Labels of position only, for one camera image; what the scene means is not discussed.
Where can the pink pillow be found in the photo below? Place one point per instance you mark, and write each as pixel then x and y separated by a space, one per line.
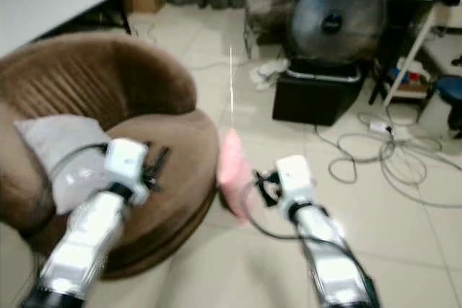
pixel 233 171

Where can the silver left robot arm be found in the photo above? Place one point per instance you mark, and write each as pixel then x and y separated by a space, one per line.
pixel 86 243

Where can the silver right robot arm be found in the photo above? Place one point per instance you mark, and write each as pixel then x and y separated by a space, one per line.
pixel 328 257

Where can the grey pillow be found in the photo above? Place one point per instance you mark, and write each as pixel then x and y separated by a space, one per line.
pixel 61 146

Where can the brown round sofa chair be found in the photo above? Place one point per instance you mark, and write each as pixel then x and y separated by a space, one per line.
pixel 101 77

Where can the round floor fan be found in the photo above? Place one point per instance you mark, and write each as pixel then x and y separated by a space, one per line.
pixel 333 21

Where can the black box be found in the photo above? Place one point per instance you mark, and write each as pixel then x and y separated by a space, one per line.
pixel 317 97

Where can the white crumpled cloth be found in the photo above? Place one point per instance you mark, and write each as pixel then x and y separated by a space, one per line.
pixel 268 73

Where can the white power adapter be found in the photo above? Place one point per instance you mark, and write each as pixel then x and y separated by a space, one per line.
pixel 379 127

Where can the white table with black legs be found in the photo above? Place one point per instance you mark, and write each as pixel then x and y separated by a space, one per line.
pixel 54 9

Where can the white folding rack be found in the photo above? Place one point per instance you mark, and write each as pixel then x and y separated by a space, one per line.
pixel 408 55

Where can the blue stool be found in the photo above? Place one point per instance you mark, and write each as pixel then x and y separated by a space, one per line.
pixel 449 95

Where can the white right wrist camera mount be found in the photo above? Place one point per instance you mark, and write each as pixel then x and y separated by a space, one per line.
pixel 294 177

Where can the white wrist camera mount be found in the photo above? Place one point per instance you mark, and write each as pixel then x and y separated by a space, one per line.
pixel 126 160
pixel 294 177

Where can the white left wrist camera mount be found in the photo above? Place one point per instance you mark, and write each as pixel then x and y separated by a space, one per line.
pixel 126 160

